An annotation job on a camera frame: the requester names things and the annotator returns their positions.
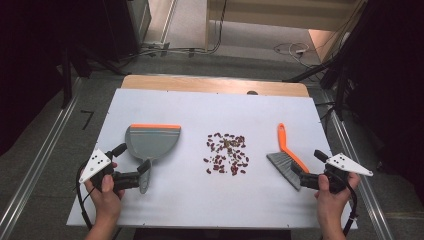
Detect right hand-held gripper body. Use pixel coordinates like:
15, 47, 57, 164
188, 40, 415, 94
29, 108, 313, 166
299, 152, 374, 195

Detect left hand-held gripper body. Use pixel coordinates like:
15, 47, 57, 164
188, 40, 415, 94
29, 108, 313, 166
78, 148, 143, 193

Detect grey dustpan with orange edge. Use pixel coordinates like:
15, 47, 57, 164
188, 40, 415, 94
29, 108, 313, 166
124, 123, 182, 195

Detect orange brush with grey bristles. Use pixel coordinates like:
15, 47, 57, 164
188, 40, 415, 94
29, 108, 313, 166
265, 122, 311, 192

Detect pile of red beans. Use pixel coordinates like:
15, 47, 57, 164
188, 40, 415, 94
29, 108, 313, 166
203, 132, 250, 177

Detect person's left hand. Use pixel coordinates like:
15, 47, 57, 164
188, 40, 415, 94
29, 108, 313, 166
83, 162, 126, 228

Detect person's right hand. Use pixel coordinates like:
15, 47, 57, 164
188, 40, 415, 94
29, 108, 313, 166
314, 172, 362, 232

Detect black metal stand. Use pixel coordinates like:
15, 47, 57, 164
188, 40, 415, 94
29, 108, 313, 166
283, 49, 349, 121

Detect black curtain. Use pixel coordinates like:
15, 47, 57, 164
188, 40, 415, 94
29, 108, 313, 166
333, 0, 424, 193
0, 0, 139, 158

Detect wooden table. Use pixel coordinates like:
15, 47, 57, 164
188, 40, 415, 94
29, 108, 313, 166
120, 74, 310, 98

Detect beige wooden cabinet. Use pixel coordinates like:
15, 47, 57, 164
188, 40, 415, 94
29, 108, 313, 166
204, 0, 368, 52

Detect metal floor rail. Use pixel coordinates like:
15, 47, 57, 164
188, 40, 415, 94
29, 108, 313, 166
0, 77, 84, 238
324, 99, 396, 240

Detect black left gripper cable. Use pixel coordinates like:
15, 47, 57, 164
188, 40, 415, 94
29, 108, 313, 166
75, 159, 95, 232

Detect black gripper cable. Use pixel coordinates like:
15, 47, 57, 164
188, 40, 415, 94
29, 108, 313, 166
342, 181, 360, 237
75, 159, 95, 232

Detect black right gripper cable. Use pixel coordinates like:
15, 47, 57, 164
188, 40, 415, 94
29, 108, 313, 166
342, 181, 360, 237

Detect white floor cable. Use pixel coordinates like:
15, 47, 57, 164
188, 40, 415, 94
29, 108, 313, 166
274, 41, 312, 65

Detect bundle of floor cables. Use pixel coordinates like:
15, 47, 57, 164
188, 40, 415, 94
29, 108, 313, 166
119, 0, 229, 64

